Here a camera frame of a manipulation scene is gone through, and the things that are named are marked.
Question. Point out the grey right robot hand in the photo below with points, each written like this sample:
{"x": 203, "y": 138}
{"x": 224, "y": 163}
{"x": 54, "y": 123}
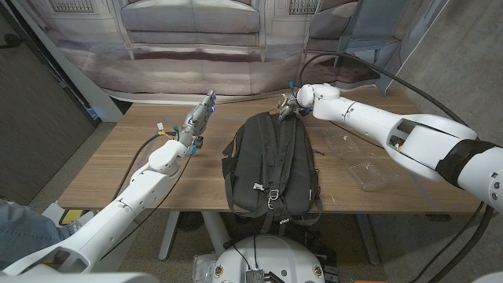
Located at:
{"x": 290, "y": 104}

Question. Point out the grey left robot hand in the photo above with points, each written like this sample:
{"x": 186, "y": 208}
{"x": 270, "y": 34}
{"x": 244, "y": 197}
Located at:
{"x": 196, "y": 121}

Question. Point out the black backpack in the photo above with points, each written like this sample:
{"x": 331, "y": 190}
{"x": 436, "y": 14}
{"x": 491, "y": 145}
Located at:
{"x": 271, "y": 169}

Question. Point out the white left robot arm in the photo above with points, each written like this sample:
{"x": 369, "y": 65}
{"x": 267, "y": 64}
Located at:
{"x": 129, "y": 196}

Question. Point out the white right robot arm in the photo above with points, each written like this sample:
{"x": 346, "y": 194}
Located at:
{"x": 373, "y": 122}

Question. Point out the clear plastic clamshell container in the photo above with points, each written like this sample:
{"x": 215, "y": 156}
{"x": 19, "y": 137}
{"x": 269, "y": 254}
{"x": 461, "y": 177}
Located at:
{"x": 365, "y": 177}

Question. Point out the printed living room backdrop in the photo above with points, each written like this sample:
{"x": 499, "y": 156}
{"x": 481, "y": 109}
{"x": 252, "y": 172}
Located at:
{"x": 188, "y": 47}

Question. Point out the white table leg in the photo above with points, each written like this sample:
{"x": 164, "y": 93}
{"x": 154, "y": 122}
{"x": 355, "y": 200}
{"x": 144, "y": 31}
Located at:
{"x": 169, "y": 236}
{"x": 214, "y": 232}

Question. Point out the white leaning board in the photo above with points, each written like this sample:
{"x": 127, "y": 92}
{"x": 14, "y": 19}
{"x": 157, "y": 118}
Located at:
{"x": 78, "y": 78}

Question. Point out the clear plastic package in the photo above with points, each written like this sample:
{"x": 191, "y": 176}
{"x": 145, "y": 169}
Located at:
{"x": 202, "y": 269}

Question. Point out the grey table leg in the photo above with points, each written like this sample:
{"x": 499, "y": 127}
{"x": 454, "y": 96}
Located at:
{"x": 367, "y": 239}

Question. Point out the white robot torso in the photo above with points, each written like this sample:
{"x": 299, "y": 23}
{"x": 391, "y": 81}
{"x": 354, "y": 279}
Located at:
{"x": 271, "y": 259}

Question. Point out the yellow floor item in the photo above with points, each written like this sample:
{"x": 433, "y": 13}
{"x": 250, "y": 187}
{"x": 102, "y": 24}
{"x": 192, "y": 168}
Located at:
{"x": 70, "y": 217}

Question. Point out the person in blue jeans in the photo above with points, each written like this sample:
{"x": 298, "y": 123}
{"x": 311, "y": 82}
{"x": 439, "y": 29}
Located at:
{"x": 23, "y": 232}

